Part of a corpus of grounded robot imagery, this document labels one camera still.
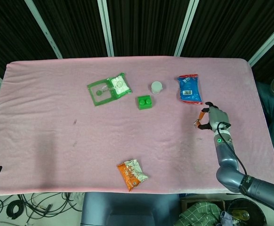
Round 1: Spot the crumpled blue grey cloth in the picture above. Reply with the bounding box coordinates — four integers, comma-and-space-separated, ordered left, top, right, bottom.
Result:
220, 211, 234, 226

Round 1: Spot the black floor cable tangle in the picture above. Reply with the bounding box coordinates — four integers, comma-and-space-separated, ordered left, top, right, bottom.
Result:
0, 192, 83, 226

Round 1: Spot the blue snack packet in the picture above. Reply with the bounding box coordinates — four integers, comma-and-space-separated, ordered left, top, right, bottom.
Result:
176, 74, 204, 106

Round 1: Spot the orange snack packet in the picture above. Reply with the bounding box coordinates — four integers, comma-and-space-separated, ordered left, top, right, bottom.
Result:
117, 159, 149, 193

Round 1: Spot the green cotton pad bag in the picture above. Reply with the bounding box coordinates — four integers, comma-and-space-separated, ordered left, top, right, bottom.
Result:
87, 72, 133, 108

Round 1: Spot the green checkered cloth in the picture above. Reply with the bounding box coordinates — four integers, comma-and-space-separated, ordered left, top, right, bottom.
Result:
179, 202, 222, 226

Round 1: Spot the coiled black cable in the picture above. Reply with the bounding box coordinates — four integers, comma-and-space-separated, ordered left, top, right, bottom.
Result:
7, 200, 24, 219

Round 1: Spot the pink table cloth mat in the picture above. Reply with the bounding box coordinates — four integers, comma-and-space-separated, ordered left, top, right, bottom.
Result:
0, 56, 274, 198

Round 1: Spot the black round bin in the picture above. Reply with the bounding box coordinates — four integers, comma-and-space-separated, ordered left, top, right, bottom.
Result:
226, 197, 268, 226

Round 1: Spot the green toy building brick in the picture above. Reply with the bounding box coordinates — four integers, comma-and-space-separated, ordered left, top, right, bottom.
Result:
135, 94, 154, 111

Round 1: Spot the black curtain panel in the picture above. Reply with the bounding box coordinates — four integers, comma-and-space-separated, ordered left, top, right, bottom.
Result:
32, 0, 109, 59
110, 0, 189, 57
180, 0, 274, 63
0, 0, 59, 80
251, 39, 274, 83

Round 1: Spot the small white plastic jar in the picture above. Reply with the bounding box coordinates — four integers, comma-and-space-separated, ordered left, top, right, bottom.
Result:
150, 81, 163, 95

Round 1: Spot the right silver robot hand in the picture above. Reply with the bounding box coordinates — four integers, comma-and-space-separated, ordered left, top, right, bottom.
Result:
197, 101, 232, 132

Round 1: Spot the yellow bottle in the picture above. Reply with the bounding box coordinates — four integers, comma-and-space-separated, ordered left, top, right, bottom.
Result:
232, 209, 250, 221

